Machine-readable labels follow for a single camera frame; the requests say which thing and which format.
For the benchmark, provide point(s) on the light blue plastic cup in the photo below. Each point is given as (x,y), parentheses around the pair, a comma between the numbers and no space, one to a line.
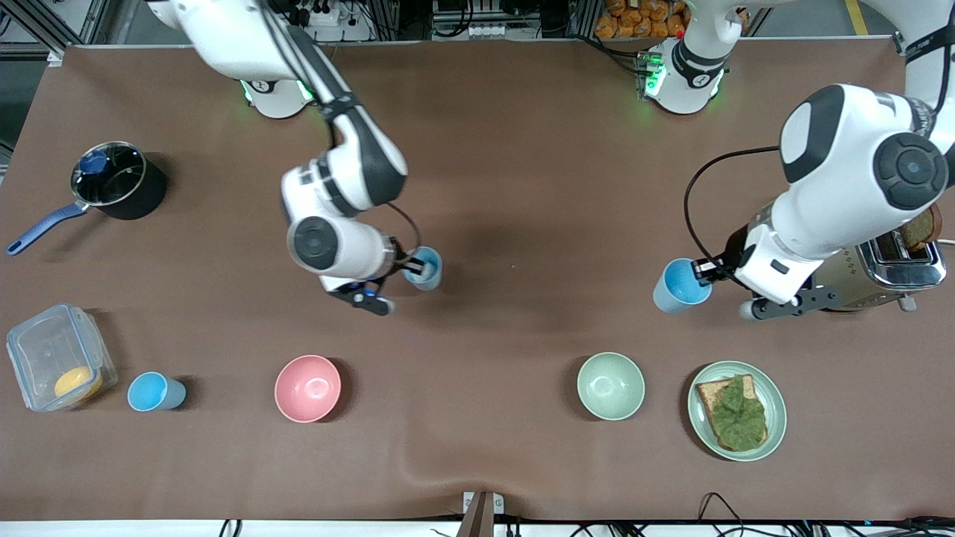
(425,270)
(677,287)
(153,392)

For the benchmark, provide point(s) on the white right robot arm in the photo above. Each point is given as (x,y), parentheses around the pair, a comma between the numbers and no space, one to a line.
(351,164)

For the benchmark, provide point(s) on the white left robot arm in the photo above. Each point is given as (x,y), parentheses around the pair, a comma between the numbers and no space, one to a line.
(850,164)

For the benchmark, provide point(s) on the brown table cloth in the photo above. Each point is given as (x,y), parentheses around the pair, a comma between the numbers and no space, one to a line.
(477,186)

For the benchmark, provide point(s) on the brown bread slice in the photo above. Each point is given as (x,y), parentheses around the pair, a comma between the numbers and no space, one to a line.
(709,395)

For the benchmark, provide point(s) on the silver toaster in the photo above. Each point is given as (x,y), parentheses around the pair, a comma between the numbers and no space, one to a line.
(895,272)

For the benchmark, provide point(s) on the green lettuce leaf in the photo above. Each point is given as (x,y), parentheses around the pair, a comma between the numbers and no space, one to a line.
(739,418)

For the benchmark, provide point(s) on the toast slice in toaster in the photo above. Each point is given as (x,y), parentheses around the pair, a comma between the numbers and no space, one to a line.
(921,230)

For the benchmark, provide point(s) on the pink bowl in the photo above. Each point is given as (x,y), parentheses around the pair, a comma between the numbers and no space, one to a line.
(307,388)

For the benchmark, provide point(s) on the pale green plate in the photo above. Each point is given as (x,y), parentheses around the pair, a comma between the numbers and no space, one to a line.
(776,418)

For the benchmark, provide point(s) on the pale green bowl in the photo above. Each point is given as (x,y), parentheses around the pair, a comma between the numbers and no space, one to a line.
(610,385)

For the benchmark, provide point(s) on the white device with ports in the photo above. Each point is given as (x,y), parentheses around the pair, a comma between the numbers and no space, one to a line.
(491,31)

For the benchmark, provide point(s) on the metal table clamp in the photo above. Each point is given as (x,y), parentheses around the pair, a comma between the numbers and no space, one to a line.
(482,509)

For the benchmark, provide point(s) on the pile of orange buns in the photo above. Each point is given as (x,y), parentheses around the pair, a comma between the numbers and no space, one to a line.
(634,21)

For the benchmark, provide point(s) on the white power strip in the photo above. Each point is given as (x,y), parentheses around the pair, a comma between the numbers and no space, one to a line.
(322,13)

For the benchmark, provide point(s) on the glass lid with blue knob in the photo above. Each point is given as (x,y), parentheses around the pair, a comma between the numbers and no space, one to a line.
(112,175)

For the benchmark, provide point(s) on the yellow round food piece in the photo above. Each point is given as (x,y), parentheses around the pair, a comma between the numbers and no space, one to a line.
(77,382)

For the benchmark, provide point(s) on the clear plastic storage container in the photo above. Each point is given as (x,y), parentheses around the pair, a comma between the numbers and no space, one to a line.
(45,350)

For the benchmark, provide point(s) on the left gripper black bracket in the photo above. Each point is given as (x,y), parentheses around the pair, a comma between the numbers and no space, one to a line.
(798,302)

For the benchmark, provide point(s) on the aluminium frame profile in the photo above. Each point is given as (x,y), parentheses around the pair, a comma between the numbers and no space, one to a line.
(56,30)
(906,46)

